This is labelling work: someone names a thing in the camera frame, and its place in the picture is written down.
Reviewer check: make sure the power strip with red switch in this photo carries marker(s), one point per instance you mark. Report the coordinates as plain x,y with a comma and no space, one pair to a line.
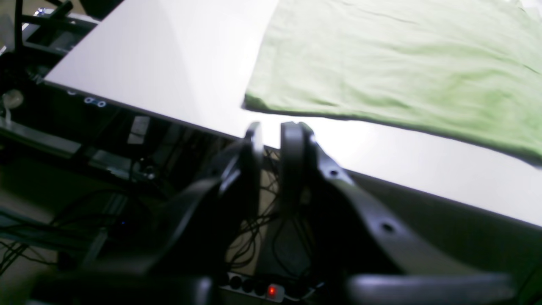
269,288

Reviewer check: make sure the grey aluminium table frame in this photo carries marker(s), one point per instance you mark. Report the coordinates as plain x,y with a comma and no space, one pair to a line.
88,132

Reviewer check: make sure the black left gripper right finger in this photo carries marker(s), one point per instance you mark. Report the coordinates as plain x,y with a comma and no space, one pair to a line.
365,253

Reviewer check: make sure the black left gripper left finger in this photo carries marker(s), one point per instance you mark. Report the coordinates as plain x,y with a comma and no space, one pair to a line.
179,258

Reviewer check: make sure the green T-shirt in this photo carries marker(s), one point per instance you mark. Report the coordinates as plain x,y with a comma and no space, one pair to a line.
468,70

